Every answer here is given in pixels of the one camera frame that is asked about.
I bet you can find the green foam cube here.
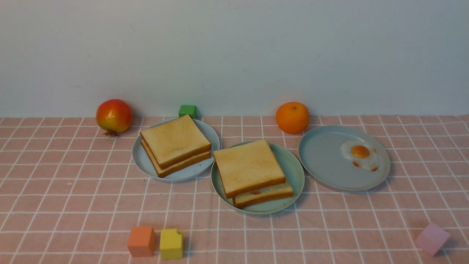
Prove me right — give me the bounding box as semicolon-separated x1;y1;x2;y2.
178;104;197;119

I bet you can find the orange mandarin fruit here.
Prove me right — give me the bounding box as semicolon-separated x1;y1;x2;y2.
275;102;310;134

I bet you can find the green centre plate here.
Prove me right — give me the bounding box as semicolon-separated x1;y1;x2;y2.
211;142;305;215

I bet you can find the grey blue egg plate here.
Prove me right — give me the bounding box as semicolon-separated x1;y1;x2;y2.
298;125;391;192

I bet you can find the pale blue bread plate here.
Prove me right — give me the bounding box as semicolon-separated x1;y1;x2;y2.
132;118;221;182

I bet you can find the red yellow pomegranate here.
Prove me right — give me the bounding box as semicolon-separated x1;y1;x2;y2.
96;99;133;136

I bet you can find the yellow notched foam block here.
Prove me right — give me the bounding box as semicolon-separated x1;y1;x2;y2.
159;228;183;260

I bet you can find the orange foam cube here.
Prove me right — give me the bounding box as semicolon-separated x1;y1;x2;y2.
127;227;156;258

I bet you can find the pink checked tablecloth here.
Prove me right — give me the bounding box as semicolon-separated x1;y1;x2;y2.
0;115;469;264

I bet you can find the pink foam cube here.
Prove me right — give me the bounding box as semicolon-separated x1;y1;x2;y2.
414;222;451;257

